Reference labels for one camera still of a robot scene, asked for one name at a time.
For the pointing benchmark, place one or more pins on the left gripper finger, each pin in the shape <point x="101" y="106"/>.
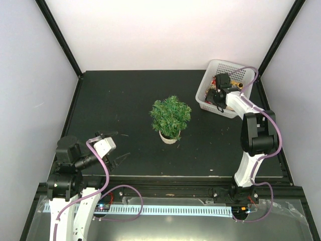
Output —
<point x="117" y="161"/>
<point x="105" y="134"/>

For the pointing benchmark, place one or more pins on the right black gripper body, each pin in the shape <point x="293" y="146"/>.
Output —
<point x="213" y="100"/>

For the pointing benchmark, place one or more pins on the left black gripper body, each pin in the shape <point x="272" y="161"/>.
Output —
<point x="107" y="161"/>

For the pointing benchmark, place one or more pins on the small green christmas tree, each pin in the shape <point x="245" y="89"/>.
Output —
<point x="169" y="117"/>

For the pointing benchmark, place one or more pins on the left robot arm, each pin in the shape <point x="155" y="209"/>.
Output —
<point x="76" y="185"/>

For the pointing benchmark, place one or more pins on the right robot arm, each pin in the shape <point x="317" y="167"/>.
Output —
<point x="259" y="136"/>

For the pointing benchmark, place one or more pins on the red star ornament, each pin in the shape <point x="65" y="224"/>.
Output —
<point x="213" y="82"/>

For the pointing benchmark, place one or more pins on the gold bell ornament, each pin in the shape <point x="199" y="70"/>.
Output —
<point x="237" y="84"/>

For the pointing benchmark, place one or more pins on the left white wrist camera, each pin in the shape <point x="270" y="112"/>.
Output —
<point x="104" y="146"/>

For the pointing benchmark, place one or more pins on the white slotted cable duct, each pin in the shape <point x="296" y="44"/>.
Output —
<point x="173" y="210"/>

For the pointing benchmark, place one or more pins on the black frame post right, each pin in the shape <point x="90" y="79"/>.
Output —
<point x="288" y="21"/>

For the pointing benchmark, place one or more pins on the black frame post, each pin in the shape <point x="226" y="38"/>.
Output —
<point x="288" y="21"/>
<point x="46" y="12"/>

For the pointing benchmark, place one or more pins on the black frame post left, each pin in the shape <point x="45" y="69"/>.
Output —
<point x="46" y="12"/>

